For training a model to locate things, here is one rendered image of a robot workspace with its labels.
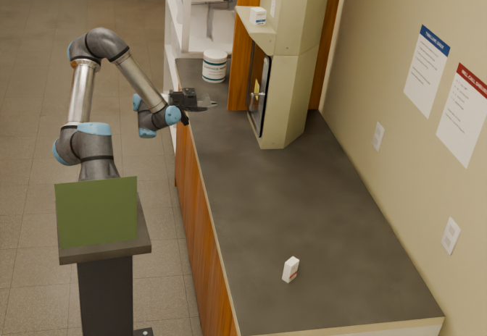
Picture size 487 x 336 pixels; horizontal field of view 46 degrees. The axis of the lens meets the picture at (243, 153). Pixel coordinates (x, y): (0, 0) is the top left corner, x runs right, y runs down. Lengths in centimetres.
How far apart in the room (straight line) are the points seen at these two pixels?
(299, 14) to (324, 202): 78
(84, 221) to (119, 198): 15
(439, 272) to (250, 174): 88
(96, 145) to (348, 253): 100
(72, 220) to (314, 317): 87
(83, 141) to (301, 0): 102
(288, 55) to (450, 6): 73
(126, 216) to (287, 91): 93
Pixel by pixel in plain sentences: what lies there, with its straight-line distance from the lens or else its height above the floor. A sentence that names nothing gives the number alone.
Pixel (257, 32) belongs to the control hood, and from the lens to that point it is 242.
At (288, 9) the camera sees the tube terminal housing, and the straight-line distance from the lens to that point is 241.
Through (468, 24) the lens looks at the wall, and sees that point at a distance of 199.
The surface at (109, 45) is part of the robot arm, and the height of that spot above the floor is 147.
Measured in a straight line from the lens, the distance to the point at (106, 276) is 229.
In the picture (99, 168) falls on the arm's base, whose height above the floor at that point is 119.
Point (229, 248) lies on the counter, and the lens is 214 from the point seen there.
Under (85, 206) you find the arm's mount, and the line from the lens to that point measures 203.
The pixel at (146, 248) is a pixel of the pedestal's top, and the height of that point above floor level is 92.
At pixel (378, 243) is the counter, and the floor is 94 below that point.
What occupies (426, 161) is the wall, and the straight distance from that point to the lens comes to 218.
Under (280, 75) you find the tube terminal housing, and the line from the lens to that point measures 252.
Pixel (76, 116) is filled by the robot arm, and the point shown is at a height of 125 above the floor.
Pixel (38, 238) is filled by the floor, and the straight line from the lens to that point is 364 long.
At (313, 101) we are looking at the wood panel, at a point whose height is 99.
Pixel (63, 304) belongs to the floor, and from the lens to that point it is 324.
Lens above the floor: 238
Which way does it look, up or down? 33 degrees down
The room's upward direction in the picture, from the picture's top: 7 degrees clockwise
